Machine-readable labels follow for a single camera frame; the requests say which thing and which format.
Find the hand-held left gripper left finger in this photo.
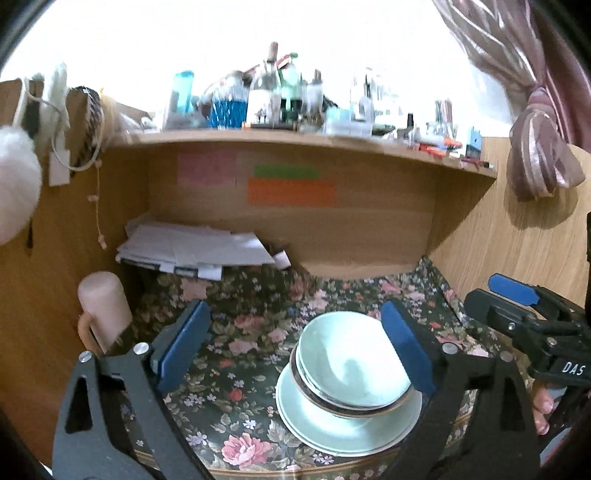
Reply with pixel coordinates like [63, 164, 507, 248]
[52, 299, 213, 480]

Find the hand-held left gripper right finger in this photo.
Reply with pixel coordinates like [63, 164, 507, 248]
[379, 300, 541, 480]

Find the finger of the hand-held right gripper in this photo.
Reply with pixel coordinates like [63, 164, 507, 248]
[463, 288, 550, 352]
[488, 273, 561, 319]

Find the green bowl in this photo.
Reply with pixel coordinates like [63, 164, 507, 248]
[298, 311, 414, 409]

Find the brown plate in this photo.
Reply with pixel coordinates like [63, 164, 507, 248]
[292, 369, 420, 419]

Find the green plate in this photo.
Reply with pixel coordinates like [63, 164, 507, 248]
[276, 364, 423, 455]

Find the white plate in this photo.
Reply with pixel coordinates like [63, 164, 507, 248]
[277, 383, 419, 459]

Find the person's right hand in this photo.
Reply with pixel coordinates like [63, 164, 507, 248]
[531, 385, 555, 435]

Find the floral tablecloth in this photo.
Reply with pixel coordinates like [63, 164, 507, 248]
[117, 256, 539, 476]

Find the pink mug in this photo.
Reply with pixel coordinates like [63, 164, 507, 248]
[78, 271, 134, 356]

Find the stack of white papers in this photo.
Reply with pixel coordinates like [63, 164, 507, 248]
[115, 222, 277, 281]

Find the pink curtain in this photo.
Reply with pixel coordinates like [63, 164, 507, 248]
[431, 0, 591, 201]

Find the pink sticky note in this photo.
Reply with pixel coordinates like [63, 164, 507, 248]
[178, 152, 238, 188]

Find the tall clear jar with sticks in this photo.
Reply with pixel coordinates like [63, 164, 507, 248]
[434, 99, 455, 139]

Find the orange sticky note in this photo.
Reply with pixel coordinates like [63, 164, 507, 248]
[248, 179, 337, 207]

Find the green sticky note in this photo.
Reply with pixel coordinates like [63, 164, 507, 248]
[253, 165, 320, 180]

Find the white paper tag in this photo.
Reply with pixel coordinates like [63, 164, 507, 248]
[48, 148, 70, 186]

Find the clear plastic box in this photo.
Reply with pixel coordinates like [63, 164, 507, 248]
[323, 121, 372, 137]

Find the white fluffy puff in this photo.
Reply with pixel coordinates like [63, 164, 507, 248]
[0, 126, 42, 245]

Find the blue glass bottle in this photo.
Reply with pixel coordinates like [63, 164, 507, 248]
[210, 88, 247, 129]

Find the dark patterned headband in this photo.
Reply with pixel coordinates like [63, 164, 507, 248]
[69, 85, 105, 169]

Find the white printed mug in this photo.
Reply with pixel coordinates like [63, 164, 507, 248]
[247, 90, 278, 125]

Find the teal plastic bottle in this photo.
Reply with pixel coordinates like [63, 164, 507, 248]
[173, 70, 195, 117]

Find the green pump bottle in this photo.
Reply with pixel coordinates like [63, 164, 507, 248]
[279, 53, 302, 116]

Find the clear glass bottle with cork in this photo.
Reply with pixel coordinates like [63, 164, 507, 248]
[259, 41, 282, 93]

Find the bead string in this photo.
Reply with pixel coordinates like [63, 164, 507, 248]
[88, 157, 108, 250]

